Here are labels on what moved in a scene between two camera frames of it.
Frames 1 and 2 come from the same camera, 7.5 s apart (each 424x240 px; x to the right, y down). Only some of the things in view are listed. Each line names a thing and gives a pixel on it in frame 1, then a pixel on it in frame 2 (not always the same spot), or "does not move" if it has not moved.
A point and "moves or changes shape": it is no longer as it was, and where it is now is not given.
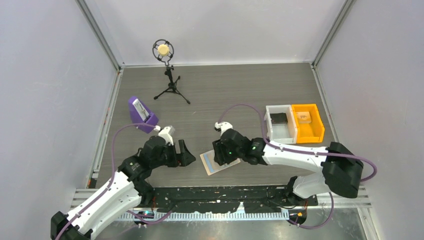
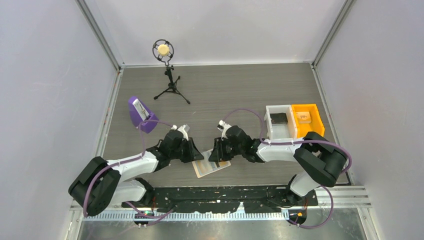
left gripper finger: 184,158 -> 194,154
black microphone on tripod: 164,50 does not move
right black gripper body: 224,155 does not move
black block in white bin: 278,118 does not move
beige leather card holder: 211,166 moves or changes shape
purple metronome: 143,118 does not move
